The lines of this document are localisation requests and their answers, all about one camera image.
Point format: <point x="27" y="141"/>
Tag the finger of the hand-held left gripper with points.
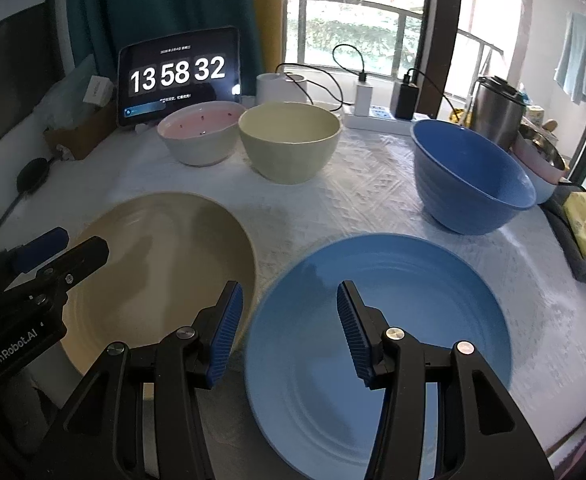
<point x="38" y="250"/>
<point x="80" y="260"/>

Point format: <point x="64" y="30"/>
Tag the small white box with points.
<point x="98" y="91"/>

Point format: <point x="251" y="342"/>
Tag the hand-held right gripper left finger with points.
<point x="225" y="330"/>

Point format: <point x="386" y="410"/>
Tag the black charger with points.
<point x="405" y="100"/>

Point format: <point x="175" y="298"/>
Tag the beige plate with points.
<point x="163" y="250"/>

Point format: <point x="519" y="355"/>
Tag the teal curtain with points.
<point x="173" y="0"/>

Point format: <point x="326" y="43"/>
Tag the clear plastic bag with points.
<point x="68" y="95"/>

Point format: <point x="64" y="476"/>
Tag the grey pouch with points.
<point x="568" y="255"/>

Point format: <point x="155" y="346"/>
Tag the white lamp base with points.
<point x="273" y="90"/>

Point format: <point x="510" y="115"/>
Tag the steel thermos tumbler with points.
<point x="495" y="120"/>

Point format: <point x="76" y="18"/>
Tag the black tablet clock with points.
<point x="173" y="75"/>

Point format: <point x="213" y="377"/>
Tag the white power strip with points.
<point x="368" y="122"/>

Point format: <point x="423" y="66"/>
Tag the white charger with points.
<point x="364" y="97"/>

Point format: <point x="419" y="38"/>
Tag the blue plate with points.
<point x="423" y="310"/>

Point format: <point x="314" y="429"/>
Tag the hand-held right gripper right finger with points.
<point x="350" y="330"/>

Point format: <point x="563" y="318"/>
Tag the cream bowl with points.
<point x="288" y="160"/>

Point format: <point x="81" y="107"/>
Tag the cardboard box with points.
<point x="83" y="135"/>

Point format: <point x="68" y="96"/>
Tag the light blue bowl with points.
<point x="543" y="192"/>

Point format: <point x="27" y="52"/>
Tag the dark panel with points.
<point x="13" y="85"/>

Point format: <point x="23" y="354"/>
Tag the balcony railing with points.
<point x="403" y="40"/>

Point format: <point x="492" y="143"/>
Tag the light blue towel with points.
<point x="578" y="55"/>

